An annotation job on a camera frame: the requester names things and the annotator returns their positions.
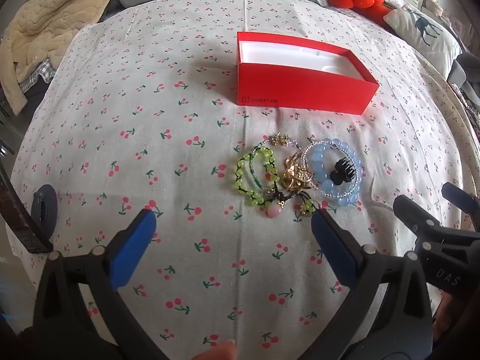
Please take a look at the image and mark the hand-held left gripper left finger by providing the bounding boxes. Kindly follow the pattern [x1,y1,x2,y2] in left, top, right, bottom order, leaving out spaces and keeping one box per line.
[33,208,169,360]

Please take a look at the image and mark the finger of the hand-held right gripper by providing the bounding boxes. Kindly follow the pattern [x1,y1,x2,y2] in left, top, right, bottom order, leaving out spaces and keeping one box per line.
[393,194,480,246]
[442,182,479,216]

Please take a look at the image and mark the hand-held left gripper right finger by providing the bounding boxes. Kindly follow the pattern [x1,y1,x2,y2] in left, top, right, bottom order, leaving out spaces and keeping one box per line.
[300,207,434,360]

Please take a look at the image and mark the green flower charm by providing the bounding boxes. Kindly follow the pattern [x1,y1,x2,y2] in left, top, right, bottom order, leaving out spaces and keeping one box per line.
[299,199,320,219]

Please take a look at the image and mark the pink pendant black cord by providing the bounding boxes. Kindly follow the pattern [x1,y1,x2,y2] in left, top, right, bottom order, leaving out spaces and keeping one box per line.
[262,184,314,219]

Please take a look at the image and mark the black hair claw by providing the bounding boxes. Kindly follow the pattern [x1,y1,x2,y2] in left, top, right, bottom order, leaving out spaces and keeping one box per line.
[330,159,355,187]

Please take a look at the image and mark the gold flower ring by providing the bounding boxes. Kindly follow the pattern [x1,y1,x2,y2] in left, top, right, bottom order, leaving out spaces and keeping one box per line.
[282,154,315,193]

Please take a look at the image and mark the silver small bead bracelet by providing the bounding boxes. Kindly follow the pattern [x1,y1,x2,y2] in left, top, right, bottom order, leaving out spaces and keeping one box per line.
[302,140,361,200]

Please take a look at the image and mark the thin dark green bead bracelet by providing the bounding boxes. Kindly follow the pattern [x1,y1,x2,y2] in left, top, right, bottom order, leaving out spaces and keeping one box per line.
[247,154,280,193]

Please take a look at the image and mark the clear bead bracelet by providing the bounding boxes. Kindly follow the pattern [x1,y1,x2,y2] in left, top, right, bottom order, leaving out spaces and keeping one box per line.
[247,135,301,166]

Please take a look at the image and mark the red cardboard box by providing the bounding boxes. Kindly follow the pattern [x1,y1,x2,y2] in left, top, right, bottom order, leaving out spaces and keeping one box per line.
[236,32,380,115]

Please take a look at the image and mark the person's left hand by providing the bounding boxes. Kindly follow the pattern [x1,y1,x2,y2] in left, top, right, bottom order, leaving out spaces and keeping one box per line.
[191,339,238,360]

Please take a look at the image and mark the black round disc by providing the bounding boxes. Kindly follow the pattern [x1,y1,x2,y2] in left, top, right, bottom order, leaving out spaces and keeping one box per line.
[31,185,58,241]

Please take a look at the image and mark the cherry print cloth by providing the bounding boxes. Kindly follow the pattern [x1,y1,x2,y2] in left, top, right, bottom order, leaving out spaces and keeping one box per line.
[7,0,477,360]

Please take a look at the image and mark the grey cloth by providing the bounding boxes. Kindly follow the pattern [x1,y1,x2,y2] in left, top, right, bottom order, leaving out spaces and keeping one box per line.
[447,52,480,96]

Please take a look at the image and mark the deer print pillow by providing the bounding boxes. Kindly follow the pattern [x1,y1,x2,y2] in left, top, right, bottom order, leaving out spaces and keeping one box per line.
[382,4,464,80]

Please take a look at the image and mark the plaid cloth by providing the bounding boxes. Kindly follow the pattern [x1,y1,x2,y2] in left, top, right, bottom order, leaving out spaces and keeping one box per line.
[18,59,58,92]

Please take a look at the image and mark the beige quilted blanket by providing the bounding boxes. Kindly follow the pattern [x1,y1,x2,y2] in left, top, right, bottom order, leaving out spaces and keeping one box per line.
[0,0,126,115]

